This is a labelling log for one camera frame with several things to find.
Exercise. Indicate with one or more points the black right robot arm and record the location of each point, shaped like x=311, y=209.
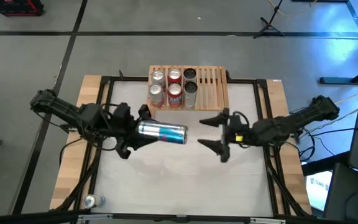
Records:
x=291, y=127

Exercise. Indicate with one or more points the wooden slatted shelf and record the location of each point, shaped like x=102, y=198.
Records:
x=211, y=90

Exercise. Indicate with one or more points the black tripod stand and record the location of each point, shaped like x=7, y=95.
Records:
x=267, y=26

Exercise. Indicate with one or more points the Spindrift raspberry lime can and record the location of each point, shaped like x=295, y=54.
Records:
x=158, y=76
x=156, y=93

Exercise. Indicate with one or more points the black metal table frame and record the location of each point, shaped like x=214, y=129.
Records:
x=129, y=79

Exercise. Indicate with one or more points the white Celsius energy can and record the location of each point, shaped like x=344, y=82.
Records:
x=190, y=96
x=190, y=74

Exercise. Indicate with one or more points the red black storage crate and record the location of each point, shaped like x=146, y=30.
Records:
x=17, y=9

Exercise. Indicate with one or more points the black desk frame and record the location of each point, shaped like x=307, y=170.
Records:
x=337, y=80

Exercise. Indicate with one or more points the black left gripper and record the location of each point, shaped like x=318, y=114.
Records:
x=124, y=124

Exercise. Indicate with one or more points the silver metal bracket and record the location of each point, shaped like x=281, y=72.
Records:
x=95, y=217
x=266, y=221

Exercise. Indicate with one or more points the white printed sign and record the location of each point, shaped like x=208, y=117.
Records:
x=317, y=193

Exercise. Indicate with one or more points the red Fanta can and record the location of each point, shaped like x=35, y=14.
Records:
x=174, y=75
x=175, y=95

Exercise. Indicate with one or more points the white table cover sheet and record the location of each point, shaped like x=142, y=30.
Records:
x=182, y=180

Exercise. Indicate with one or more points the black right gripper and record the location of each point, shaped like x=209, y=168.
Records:
x=244, y=133

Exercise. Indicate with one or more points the yellow label tag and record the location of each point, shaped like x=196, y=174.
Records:
x=239, y=137

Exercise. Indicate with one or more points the black office chair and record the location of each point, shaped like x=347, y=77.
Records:
x=350, y=199

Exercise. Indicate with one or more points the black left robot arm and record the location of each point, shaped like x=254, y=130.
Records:
x=61, y=109

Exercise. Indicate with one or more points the black gantry crossbeam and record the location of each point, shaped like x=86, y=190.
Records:
x=26, y=217

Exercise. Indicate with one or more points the blue silver Red Bull can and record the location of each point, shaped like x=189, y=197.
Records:
x=166, y=132
x=92, y=201

